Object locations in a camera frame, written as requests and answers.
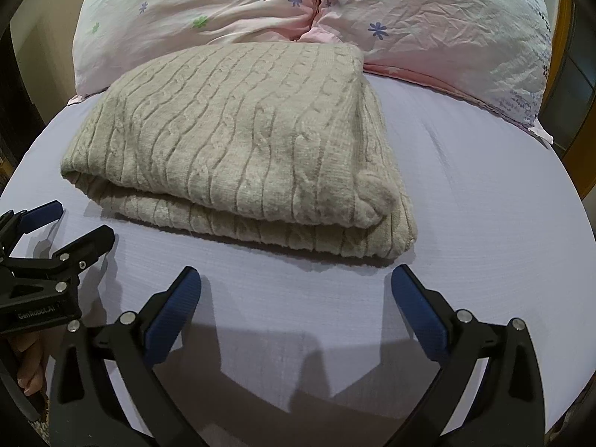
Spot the beige cable-knit sweater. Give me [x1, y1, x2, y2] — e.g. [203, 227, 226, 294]
[60, 42, 418, 260]

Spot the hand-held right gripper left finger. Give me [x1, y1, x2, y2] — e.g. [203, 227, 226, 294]
[48, 266, 208, 447]

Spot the wooden headboard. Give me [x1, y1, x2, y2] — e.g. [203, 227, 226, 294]
[535, 0, 596, 196]

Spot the pink floral pillow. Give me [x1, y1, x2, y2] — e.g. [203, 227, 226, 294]
[73, 0, 322, 99]
[311, 0, 554, 145]

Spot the person's left hand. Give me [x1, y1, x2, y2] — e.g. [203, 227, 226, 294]
[9, 323, 47, 397]

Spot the lavender bed sheet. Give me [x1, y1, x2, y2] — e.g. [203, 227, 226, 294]
[0, 67, 596, 447]

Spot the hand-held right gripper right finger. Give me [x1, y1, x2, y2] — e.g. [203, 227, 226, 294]
[390, 264, 546, 447]

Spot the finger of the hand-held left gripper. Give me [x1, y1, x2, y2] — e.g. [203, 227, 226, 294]
[0, 224, 116, 296]
[0, 200, 64, 254]

